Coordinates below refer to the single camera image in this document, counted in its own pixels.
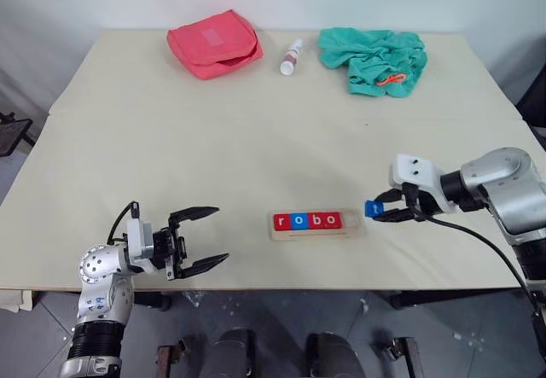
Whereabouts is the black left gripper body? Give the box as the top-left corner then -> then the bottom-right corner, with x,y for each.
151,213 -> 188,282

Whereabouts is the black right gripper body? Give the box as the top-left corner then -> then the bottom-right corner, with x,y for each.
396,183 -> 436,224

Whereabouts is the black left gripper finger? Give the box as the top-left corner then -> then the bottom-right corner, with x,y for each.
169,206 -> 222,230
182,253 -> 230,280

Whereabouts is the blue letter t block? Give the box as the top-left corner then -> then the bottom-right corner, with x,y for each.
364,200 -> 386,219

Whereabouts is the wooden letter tray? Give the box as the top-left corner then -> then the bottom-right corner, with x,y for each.
267,208 -> 367,241

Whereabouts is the crumpled green cloth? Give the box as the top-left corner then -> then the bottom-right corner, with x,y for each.
316,26 -> 429,99

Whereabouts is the small white bottle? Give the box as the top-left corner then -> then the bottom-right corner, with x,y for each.
279,38 -> 305,77

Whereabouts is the pink fabric pouch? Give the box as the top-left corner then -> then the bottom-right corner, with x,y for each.
166,9 -> 264,81

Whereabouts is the black stand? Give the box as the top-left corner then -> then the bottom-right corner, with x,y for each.
0,112 -> 37,158

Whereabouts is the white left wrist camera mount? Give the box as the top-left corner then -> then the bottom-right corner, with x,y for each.
125,218 -> 154,265

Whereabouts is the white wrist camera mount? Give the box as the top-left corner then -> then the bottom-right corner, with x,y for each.
388,153 -> 462,215
125,218 -> 154,265

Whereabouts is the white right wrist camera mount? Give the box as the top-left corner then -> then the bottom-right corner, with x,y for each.
388,153 -> 462,215

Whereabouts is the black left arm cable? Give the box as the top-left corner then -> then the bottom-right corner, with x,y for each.
107,201 -> 142,246

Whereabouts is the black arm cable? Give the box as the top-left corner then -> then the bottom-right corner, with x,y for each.
107,201 -> 142,246
403,181 -> 546,323

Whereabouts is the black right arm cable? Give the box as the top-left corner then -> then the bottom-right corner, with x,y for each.
403,181 -> 546,323

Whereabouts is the black table frame bar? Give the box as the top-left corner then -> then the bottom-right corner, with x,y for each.
389,288 -> 537,311

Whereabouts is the rusty metal bracket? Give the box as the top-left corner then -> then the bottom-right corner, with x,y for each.
371,335 -> 424,378
155,336 -> 192,378

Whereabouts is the orange cord loop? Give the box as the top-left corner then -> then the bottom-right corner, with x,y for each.
375,73 -> 406,87

